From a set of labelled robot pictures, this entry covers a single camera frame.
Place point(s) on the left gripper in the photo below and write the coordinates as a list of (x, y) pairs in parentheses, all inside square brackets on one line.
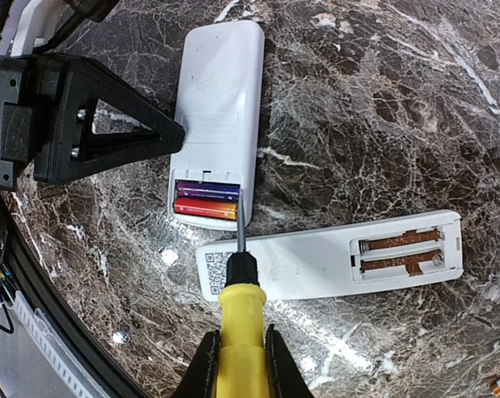
[(76, 118)]

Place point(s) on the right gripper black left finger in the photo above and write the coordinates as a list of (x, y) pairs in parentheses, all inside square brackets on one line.
[(200, 377)]

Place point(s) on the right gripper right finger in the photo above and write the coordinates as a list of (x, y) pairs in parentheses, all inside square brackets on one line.
[(284, 377)]

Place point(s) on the yellow handled screwdriver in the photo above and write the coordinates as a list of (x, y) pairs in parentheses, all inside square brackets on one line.
[(242, 359)]

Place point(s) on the grey remote control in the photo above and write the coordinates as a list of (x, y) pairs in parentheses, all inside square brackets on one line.
[(218, 106)]

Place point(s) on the purple blue AAA battery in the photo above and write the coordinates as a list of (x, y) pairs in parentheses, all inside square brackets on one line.
[(208, 190)]

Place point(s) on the red orange AAA battery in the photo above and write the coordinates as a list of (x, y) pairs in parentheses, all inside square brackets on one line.
[(222, 210)]

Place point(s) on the white remote control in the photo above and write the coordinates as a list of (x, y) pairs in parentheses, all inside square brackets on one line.
[(363, 258)]

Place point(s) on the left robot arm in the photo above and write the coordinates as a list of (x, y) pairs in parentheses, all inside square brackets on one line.
[(44, 25)]

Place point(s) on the white slotted cable duct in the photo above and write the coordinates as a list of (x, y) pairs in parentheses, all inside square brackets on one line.
[(52, 347)]

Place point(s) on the black front rail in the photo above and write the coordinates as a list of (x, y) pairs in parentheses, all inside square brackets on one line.
[(35, 286)]

